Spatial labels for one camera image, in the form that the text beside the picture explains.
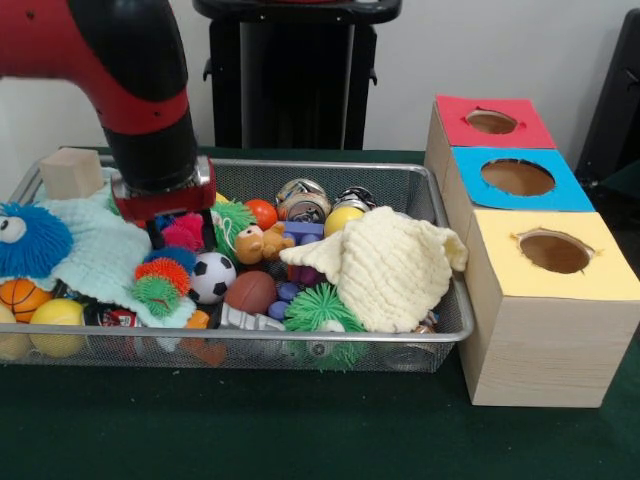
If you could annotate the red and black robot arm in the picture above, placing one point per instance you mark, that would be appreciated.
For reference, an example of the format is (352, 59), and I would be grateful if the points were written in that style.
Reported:
(140, 100)

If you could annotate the dark green tablecloth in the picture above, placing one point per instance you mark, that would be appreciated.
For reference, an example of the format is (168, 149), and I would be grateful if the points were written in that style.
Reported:
(300, 425)

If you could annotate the wooden box with three holes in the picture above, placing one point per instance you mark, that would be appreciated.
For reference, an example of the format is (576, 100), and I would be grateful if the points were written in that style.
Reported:
(550, 350)

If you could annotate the cream yellow waffle cloth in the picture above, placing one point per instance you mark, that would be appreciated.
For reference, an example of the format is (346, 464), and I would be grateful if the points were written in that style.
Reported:
(390, 270)

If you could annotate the brown toy football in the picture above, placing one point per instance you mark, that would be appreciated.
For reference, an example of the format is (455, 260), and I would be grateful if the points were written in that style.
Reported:
(250, 292)

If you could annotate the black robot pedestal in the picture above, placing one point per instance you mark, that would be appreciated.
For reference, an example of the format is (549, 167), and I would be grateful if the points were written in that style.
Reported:
(290, 90)

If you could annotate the multicolour spiky caterpillar toy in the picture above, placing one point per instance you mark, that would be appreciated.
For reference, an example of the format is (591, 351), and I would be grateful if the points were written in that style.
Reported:
(160, 290)

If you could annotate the blue fuzzy monster toy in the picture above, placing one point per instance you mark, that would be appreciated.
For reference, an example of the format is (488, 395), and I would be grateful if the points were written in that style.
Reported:
(35, 240)

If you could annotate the yellow smooth ball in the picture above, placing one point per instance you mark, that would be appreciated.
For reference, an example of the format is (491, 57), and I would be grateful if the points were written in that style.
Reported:
(342, 220)

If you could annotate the dark green side table cloth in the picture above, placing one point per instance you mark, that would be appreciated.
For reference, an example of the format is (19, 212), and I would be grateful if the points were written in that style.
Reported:
(625, 182)

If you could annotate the black upright panel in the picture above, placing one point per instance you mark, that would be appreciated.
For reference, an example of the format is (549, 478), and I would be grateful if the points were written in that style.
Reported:
(615, 100)

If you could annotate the small brown teddy bear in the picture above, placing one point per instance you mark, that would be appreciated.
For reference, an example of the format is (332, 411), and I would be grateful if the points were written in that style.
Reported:
(257, 242)

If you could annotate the mint green waffle cloth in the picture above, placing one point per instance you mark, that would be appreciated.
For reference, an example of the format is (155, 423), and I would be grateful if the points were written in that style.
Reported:
(95, 250)

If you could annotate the green spiky ball with eyes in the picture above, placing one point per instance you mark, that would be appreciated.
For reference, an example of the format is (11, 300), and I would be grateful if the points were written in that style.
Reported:
(322, 310)

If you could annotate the black and white soccer ball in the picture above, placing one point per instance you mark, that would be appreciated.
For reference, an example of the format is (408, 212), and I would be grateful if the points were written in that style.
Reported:
(212, 277)

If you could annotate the plain wooden cube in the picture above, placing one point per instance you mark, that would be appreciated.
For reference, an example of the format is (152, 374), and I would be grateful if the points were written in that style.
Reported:
(70, 172)

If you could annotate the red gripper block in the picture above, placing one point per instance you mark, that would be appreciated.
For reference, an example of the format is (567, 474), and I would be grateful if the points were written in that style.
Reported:
(170, 205)

